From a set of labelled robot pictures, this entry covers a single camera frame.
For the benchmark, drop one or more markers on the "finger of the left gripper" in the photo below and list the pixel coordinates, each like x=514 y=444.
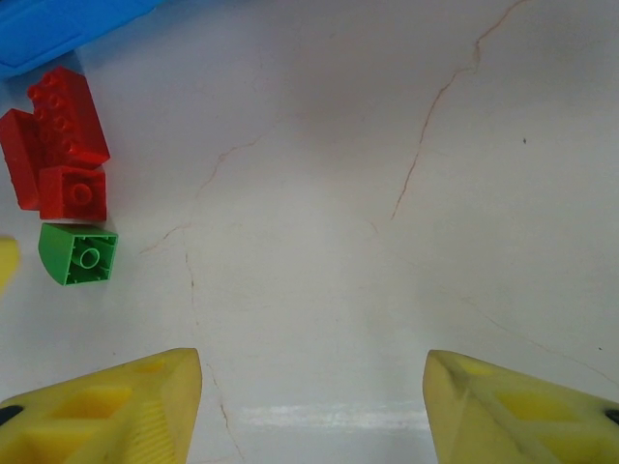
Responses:
x=7 y=261

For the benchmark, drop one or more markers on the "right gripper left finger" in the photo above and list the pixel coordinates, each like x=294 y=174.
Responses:
x=97 y=420

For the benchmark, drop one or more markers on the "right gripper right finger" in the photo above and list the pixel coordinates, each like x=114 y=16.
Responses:
x=532 y=425

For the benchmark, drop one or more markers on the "green curved lego brick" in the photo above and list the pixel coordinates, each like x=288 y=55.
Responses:
x=53 y=251

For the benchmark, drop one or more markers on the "red sloped lego brick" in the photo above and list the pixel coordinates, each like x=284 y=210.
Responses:
x=72 y=193

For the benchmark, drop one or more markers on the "blue three-compartment bin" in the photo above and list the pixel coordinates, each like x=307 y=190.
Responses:
x=58 y=29

